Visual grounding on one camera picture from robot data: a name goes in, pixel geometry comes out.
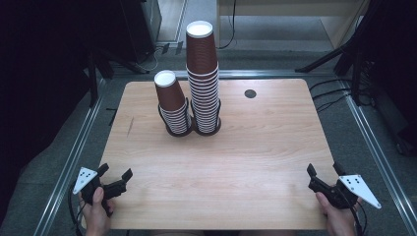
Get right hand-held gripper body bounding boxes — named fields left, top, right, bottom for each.
left=307, top=174, right=383, bottom=210

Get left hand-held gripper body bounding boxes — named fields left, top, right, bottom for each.
left=72, top=166, right=128, bottom=218

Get person's right hand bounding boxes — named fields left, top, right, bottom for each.
left=315, top=191, right=364, bottom=236

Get person's left hand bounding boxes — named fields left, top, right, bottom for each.
left=78, top=186, right=117, bottom=236

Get short stack of brown cups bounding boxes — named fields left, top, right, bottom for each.
left=153, top=69, right=193, bottom=136

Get black stand leg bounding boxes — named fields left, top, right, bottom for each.
left=86, top=48, right=115, bottom=107

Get black tripod stand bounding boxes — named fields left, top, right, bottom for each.
left=294, top=0, right=378, bottom=78

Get tall stack of brown cups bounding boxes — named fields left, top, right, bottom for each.
left=185, top=20, right=220, bottom=135

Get black computer tower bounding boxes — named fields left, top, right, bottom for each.
left=119, top=0, right=163, bottom=64

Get beige cabinet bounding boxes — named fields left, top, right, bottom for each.
left=215, top=0, right=373, bottom=50

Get metal floor rail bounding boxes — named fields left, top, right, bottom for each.
left=32, top=78, right=107, bottom=236
left=338, top=78, right=417, bottom=236
left=111, top=69, right=343, bottom=81

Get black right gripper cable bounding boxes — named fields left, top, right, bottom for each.
left=340, top=188, right=369, bottom=236

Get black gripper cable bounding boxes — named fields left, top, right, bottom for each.
left=340, top=188, right=369, bottom=236
left=67, top=183, right=87, bottom=236

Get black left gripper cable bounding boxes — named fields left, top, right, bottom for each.
left=67, top=183, right=87, bottom=236

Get black wire cup holder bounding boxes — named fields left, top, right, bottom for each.
left=157, top=97, right=195, bottom=138
left=190, top=97, right=222, bottom=137

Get black floor cables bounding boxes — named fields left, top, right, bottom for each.
left=308, top=78, right=354, bottom=113

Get white floor cable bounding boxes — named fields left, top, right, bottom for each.
left=137, top=44, right=166, bottom=74

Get black hanging cable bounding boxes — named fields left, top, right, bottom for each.
left=216, top=0, right=238, bottom=51

